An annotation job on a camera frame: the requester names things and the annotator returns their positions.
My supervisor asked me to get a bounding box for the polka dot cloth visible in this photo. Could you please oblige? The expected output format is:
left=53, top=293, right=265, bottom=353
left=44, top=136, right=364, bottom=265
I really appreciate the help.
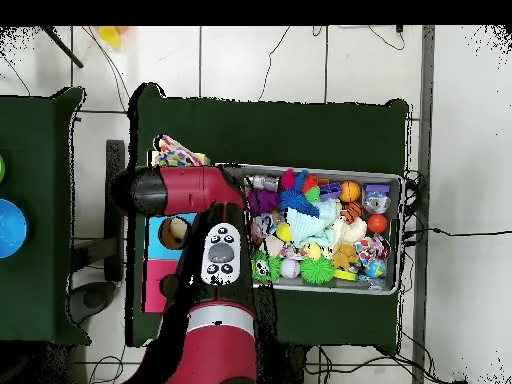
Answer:
left=153, top=134, right=205, bottom=168

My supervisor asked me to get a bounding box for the shallow mesh bin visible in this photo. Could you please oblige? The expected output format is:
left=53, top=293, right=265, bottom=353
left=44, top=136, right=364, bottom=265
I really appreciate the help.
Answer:
left=223, top=162, right=404, bottom=296

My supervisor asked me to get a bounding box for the wooden box with three holes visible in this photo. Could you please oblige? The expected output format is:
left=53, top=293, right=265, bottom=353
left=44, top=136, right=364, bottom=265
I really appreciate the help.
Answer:
left=140, top=149, right=211, bottom=314

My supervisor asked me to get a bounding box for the purple spiky ball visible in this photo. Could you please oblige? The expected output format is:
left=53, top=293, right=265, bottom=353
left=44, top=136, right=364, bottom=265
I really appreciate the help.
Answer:
left=247, top=188, right=280, bottom=217

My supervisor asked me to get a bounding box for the blue spiky ball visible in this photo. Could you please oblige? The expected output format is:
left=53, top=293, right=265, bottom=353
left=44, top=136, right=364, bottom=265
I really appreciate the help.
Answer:
left=276, top=187, right=321, bottom=219

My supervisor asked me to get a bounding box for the light blue knitted cloth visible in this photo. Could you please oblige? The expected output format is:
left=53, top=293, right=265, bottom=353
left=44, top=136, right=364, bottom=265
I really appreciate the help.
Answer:
left=284, top=199, right=341, bottom=248

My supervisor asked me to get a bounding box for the green spiky toy with eyes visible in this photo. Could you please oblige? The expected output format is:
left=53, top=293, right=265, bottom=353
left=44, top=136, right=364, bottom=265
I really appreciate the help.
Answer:
left=251, top=250, right=282, bottom=282

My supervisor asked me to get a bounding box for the white baseball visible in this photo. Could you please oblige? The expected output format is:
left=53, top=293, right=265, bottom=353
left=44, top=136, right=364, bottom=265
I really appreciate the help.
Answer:
left=279, top=257, right=301, bottom=280

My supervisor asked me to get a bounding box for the green spiky ball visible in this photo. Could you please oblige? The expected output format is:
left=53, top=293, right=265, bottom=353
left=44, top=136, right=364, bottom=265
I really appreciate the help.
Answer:
left=299, top=255, right=336, bottom=286

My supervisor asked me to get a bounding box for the tiger plush toy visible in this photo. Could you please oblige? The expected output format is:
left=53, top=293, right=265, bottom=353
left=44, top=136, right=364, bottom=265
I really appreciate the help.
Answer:
left=341, top=201, right=364, bottom=224

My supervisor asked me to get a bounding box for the small basketball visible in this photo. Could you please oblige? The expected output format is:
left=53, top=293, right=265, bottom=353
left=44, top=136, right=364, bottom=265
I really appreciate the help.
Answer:
left=339, top=180, right=362, bottom=203

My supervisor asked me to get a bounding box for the brown teddy bear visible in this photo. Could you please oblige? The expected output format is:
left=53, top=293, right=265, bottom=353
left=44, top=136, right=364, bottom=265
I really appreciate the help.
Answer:
left=331, top=243, right=359, bottom=271

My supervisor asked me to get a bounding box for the orange ball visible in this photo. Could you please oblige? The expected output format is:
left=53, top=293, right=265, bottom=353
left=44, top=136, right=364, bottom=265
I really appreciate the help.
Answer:
left=366, top=214, right=389, bottom=235

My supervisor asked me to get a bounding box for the black upright panel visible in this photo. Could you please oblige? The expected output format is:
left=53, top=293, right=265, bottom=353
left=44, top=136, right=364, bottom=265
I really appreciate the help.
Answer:
left=104, top=139, right=126, bottom=283

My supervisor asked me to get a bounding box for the grey round base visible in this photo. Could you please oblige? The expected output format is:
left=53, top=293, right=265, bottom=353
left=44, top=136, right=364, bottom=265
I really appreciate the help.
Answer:
left=67, top=280, right=118, bottom=326

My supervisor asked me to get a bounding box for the yellow object on floor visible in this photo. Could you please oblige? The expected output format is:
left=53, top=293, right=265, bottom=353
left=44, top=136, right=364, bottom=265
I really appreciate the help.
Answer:
left=97, top=26, right=123, bottom=49

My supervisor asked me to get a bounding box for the dark green side tablecloth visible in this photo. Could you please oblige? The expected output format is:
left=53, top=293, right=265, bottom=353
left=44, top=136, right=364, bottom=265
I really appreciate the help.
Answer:
left=0, top=86, right=91, bottom=346

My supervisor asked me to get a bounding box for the blue bowl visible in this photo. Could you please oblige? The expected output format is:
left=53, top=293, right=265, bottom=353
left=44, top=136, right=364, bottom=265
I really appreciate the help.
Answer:
left=0, top=198, right=29, bottom=260

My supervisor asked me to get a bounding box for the black rod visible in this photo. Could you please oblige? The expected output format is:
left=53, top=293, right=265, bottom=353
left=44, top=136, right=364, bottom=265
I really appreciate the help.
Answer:
left=40, top=26, right=85, bottom=69

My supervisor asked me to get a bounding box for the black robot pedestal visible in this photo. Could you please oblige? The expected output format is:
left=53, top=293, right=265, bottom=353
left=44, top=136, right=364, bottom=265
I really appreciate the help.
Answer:
left=275, top=343, right=309, bottom=384

